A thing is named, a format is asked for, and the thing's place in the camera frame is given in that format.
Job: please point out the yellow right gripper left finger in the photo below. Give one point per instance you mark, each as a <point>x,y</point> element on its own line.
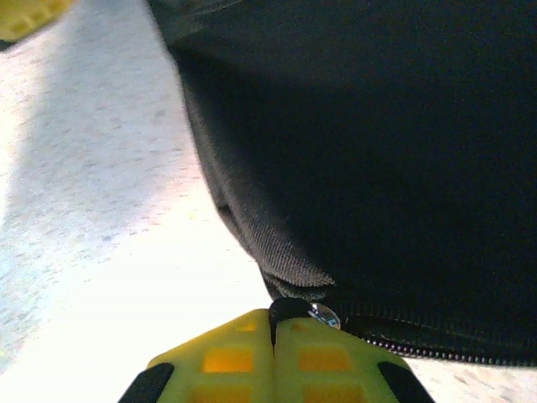
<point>218,361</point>

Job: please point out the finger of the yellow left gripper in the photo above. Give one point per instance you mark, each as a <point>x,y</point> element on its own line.
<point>29,17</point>

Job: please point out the black fabric backpack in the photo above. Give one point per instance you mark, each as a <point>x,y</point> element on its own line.
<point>377,147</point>

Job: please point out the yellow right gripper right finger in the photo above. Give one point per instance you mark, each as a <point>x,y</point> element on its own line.
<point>335,365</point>

